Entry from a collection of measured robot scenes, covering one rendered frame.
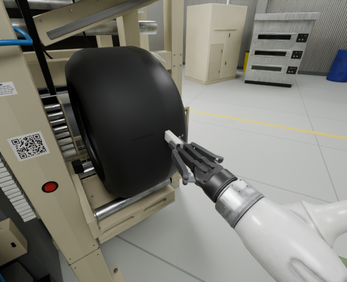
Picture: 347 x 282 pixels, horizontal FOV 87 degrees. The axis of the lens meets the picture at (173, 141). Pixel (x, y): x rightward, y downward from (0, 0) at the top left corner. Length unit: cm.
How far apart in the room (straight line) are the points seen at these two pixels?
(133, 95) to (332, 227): 54
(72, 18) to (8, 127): 55
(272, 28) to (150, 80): 576
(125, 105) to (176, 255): 137
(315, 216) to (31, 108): 72
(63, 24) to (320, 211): 105
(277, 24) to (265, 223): 599
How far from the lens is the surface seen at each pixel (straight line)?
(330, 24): 864
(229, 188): 38
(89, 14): 101
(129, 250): 173
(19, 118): 62
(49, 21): 98
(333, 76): 808
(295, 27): 625
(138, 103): 51
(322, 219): 51
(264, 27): 621
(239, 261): 173
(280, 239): 36
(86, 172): 99
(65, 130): 108
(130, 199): 80
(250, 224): 37
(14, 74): 59
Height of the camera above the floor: 150
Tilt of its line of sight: 32 degrees down
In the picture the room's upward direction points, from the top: straight up
